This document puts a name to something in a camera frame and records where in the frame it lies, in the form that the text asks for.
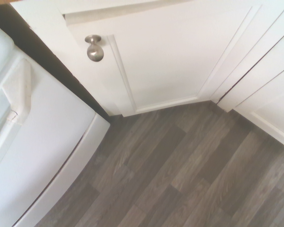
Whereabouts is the white corner cabinet door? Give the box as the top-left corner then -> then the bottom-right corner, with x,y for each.
62,4 -> 263,118

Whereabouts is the white under-sink cabinet door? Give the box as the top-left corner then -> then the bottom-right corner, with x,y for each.
217,30 -> 284,152

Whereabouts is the silver round door knob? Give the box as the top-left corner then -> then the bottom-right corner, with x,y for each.
84,34 -> 106,63

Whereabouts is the white electric stove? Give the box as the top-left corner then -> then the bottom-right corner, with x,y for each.
0,20 -> 111,227

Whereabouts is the white cabinet frame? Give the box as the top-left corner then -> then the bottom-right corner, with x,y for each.
9,0 -> 284,119

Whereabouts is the white oven door handle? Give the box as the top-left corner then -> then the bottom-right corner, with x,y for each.
0,57 -> 34,152

